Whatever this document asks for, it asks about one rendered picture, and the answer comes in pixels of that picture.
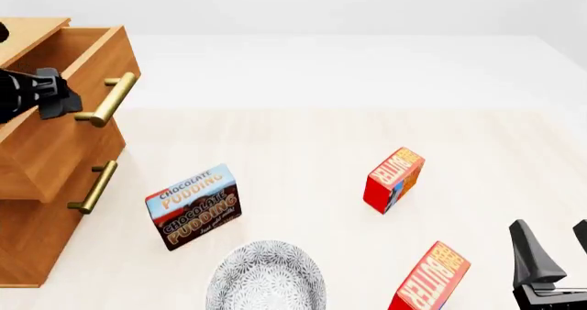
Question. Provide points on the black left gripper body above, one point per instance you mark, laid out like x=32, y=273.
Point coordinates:
x=49, y=84

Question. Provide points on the red butter box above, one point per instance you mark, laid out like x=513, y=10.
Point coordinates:
x=428, y=282
x=390, y=182

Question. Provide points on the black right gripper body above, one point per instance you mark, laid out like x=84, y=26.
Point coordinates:
x=550, y=299

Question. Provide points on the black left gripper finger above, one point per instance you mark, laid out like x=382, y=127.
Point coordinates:
x=59, y=107

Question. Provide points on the chocolate pudding box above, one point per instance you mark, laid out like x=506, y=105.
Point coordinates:
x=197, y=207

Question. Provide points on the wooden closed drawer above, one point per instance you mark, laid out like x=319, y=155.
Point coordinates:
x=69, y=234

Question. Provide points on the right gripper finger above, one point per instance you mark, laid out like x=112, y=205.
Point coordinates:
x=582, y=234
x=532, y=262

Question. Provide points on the wooden cabinet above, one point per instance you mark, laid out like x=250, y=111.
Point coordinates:
x=20, y=241

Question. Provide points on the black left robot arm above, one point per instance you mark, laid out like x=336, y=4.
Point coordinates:
x=16, y=95

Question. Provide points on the wooden drawer with open box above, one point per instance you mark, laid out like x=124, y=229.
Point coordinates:
x=59, y=151

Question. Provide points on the patterned grey white bowl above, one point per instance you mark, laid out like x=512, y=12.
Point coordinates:
x=266, y=279

